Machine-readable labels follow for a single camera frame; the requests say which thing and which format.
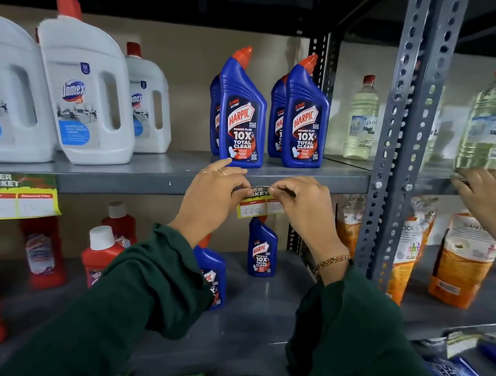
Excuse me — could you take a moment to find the person's right hand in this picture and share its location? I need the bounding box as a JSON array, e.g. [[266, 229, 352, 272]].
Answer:
[[265, 174, 354, 267]]

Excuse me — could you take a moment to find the person's left hand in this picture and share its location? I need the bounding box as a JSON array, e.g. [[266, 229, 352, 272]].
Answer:
[[169, 156, 256, 251]]

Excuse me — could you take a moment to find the small shelf price tag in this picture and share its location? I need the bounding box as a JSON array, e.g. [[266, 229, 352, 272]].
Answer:
[[236, 184, 288, 221]]

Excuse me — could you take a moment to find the person's left forearm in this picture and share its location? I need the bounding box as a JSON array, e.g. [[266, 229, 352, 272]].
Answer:
[[0, 217, 218, 376]]

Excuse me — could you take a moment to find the person's right forearm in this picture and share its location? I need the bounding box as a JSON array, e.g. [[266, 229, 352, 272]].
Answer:
[[284, 247, 455, 376]]

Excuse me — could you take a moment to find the small blue toilet cleaner bottle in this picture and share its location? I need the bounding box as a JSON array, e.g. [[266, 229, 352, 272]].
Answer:
[[246, 215, 280, 278], [191, 233, 230, 311]]

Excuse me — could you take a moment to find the orange refill pouch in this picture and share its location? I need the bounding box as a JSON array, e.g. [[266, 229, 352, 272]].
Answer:
[[427, 211, 496, 311], [385, 195, 438, 308], [334, 193, 366, 258]]

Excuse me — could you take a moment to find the grey metal shelf rack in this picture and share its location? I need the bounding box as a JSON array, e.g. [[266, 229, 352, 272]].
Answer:
[[0, 0, 496, 376]]

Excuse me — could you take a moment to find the clear liquid bottle red cap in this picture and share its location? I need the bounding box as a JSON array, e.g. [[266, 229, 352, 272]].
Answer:
[[342, 74, 381, 162], [453, 61, 496, 171]]

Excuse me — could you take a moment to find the white cleaner jug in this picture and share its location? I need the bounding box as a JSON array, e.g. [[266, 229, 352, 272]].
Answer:
[[0, 14, 62, 166], [120, 41, 176, 155], [31, 0, 142, 168]]

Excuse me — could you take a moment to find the red bottle white cap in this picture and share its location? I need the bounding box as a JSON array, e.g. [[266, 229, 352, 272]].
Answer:
[[101, 201, 140, 248], [80, 225, 127, 290]]

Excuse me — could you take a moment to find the grey perforated rack upright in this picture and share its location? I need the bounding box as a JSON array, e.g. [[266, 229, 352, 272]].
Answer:
[[352, 0, 470, 295]]

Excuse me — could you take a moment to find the red cleaner bottle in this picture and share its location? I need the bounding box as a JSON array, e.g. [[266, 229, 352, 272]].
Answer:
[[16, 215, 69, 290]]

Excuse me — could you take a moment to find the large shelf price tag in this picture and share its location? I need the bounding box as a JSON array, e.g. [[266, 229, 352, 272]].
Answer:
[[0, 172, 64, 224]]

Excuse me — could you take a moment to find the white green shelf tag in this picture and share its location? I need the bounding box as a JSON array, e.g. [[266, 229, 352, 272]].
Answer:
[[445, 330, 483, 361]]

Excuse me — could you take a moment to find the dark blue packet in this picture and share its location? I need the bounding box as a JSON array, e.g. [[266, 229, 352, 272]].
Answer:
[[476, 339, 496, 370]]

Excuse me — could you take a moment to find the beaded bracelet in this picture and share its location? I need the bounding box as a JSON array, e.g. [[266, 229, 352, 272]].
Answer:
[[312, 253, 353, 280]]

